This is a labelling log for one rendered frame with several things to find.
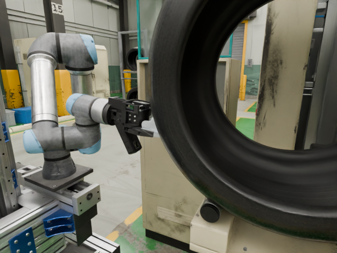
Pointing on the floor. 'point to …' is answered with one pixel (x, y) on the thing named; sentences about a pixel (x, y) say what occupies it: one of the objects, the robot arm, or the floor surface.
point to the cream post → (284, 71)
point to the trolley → (131, 56)
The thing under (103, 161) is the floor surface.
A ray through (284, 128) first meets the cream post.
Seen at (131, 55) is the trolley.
